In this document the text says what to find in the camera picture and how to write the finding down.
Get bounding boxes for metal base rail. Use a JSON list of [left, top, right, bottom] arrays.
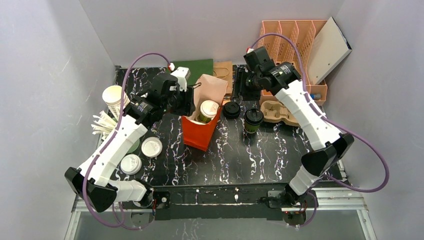
[[65, 184, 377, 240]]

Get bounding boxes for tall stack paper cups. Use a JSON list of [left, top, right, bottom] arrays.
[[102, 85, 130, 120]]

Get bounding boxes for purple cable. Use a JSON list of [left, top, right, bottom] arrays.
[[82, 52, 175, 231], [246, 32, 390, 228]]

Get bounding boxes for pink desk file organizer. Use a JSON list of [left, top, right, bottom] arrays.
[[255, 20, 328, 106]]

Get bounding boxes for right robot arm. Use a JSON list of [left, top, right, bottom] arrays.
[[234, 47, 354, 200]]

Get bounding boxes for white lids partial stack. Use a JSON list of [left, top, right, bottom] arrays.
[[141, 137, 163, 158]]

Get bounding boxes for stack of pulp cup carriers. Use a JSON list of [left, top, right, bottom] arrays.
[[260, 100, 300, 127]]

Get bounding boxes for single green paper cup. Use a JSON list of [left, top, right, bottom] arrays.
[[244, 123, 261, 134]]

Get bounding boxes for green paper bag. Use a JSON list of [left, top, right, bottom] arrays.
[[172, 58, 214, 85]]

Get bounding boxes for orange paper bag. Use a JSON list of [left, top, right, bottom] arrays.
[[181, 74, 228, 151]]

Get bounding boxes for white cup lids stack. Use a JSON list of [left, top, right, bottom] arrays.
[[119, 154, 142, 175]]

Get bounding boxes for single white cup lid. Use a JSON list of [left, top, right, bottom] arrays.
[[200, 100, 220, 118]]

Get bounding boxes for black cup lids stack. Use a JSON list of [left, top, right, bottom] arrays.
[[222, 101, 241, 120]]

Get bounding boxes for white board panel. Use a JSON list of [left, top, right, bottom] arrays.
[[306, 17, 352, 85]]

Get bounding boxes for green cup of straws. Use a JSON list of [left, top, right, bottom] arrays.
[[90, 110, 141, 155]]

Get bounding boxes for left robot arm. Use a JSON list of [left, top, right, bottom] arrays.
[[64, 70, 195, 213]]

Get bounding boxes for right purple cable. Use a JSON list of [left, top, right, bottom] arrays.
[[246, 32, 390, 228]]

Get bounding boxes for brown kraft paper bag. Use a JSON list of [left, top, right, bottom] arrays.
[[213, 61, 233, 95]]

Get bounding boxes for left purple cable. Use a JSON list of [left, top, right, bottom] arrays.
[[82, 52, 175, 231]]

